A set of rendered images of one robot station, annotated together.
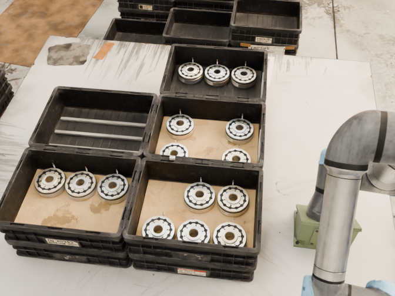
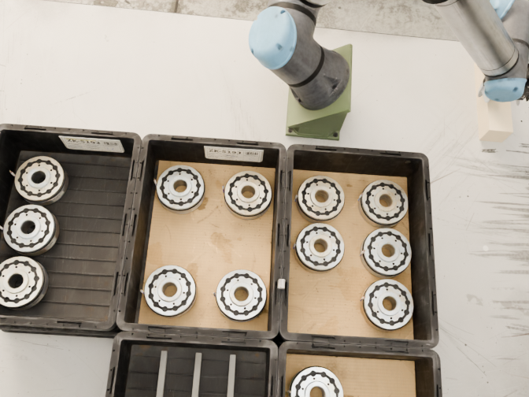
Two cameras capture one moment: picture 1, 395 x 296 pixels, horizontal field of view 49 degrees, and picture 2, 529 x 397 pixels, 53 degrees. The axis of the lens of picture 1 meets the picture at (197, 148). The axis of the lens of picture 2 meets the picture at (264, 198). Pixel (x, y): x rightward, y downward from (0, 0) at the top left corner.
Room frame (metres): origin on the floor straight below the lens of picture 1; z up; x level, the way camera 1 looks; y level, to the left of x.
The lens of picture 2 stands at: (0.97, 0.26, 1.94)
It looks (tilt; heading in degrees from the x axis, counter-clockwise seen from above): 70 degrees down; 256
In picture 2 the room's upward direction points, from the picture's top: 9 degrees clockwise
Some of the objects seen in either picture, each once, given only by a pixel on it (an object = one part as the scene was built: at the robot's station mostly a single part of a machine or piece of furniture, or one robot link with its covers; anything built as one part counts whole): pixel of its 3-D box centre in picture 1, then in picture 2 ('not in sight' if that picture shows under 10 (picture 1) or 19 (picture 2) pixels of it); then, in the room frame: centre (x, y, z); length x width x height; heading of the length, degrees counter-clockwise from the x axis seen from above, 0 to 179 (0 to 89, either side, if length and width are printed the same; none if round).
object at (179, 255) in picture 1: (196, 211); (352, 247); (0.70, 0.01, 0.87); 0.40 x 0.30 x 0.11; 82
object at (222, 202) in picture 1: (233, 198); (320, 197); (0.75, -0.11, 0.86); 0.10 x 0.10 x 0.01
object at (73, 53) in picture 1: (67, 53); not in sight; (1.71, 0.63, 0.71); 0.22 x 0.19 x 0.01; 80
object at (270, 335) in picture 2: (207, 130); (206, 231); (1.00, -0.04, 0.92); 0.40 x 0.30 x 0.02; 82
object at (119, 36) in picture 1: (139, 47); not in sight; (2.31, 0.37, 0.26); 0.40 x 0.30 x 0.23; 80
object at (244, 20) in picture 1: (263, 44); not in sight; (2.17, -0.42, 0.37); 0.40 x 0.30 x 0.45; 80
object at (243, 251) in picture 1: (196, 202); (357, 241); (0.70, 0.01, 0.92); 0.40 x 0.30 x 0.02; 82
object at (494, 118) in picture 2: not in sight; (492, 95); (0.23, -0.41, 0.73); 0.24 x 0.06 x 0.06; 80
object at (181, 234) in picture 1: (193, 234); (387, 251); (0.63, 0.02, 0.86); 0.10 x 0.10 x 0.01
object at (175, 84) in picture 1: (215, 82); (61, 228); (1.30, -0.08, 0.87); 0.40 x 0.30 x 0.11; 82
